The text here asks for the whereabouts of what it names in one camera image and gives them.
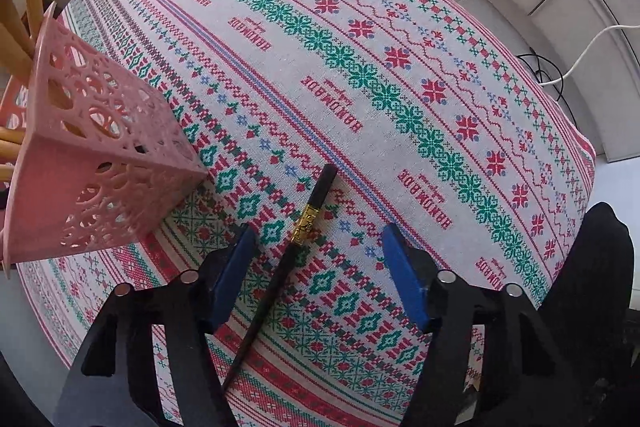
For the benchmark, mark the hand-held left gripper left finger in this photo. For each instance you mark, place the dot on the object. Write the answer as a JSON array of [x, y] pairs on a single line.
[[235, 277]]

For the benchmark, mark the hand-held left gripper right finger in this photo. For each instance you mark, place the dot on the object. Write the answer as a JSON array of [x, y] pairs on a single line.
[[405, 277]]

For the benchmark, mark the black chopstick with gold band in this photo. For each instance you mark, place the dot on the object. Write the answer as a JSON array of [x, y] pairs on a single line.
[[320, 187]]

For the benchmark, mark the pink lattice plastic basket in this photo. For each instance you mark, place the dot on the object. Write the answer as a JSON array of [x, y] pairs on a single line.
[[100, 177]]

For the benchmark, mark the bunch of wooden chopsticks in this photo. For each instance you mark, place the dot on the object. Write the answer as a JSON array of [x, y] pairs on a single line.
[[32, 2]]

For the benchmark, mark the black blurry object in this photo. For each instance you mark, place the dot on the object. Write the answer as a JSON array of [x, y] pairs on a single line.
[[595, 287]]

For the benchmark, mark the patterned tablecloth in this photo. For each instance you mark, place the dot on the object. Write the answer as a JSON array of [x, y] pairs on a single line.
[[350, 82]]

